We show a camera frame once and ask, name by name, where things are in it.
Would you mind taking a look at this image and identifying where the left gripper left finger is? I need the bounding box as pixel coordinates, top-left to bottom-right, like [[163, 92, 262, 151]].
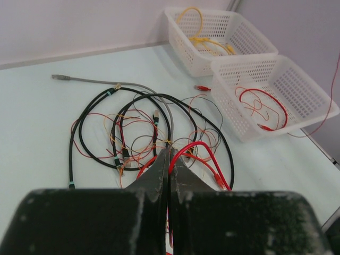
[[1, 149, 169, 254]]

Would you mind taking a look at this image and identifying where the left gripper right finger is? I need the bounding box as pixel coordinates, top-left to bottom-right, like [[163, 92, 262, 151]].
[[168, 150, 332, 254]]

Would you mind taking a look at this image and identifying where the red ethernet cable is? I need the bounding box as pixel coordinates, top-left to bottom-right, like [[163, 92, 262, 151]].
[[135, 141, 232, 192], [239, 88, 289, 132]]

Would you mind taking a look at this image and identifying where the long thin red wire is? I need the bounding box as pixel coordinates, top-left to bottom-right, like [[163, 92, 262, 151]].
[[286, 52, 340, 139]]

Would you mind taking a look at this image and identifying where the yellow ethernet cable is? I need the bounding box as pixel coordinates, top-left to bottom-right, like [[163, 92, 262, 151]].
[[176, 7, 236, 56]]

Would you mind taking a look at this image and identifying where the near right white basket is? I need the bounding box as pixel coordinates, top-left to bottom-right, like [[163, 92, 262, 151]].
[[211, 54, 339, 142]]

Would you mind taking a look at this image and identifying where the white basket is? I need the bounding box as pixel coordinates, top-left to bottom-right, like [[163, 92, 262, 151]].
[[211, 54, 339, 142], [164, 7, 278, 77]]

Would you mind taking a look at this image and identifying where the far right white basket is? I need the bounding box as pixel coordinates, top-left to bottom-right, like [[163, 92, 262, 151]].
[[164, 7, 278, 77]]

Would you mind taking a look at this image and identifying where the grey ethernet cable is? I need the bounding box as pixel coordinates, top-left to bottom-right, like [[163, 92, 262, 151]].
[[51, 74, 175, 146]]

